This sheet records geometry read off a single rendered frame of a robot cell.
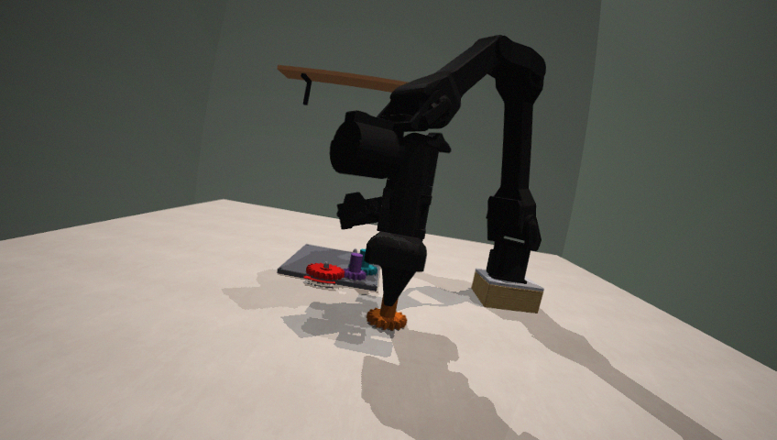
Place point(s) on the orange gear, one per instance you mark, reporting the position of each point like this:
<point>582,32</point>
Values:
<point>387,317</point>

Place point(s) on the teal gear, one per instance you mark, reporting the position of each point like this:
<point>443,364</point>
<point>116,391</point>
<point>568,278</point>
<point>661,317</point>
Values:
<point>366,267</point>

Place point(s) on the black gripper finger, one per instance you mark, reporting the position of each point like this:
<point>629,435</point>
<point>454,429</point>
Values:
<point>394,283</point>

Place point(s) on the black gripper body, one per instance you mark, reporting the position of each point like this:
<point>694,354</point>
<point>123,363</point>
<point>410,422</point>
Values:
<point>400,246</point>

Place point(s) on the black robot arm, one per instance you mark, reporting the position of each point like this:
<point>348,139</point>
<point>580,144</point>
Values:
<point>375,147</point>

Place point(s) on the red gear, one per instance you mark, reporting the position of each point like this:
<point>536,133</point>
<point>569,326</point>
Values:
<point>331,273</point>

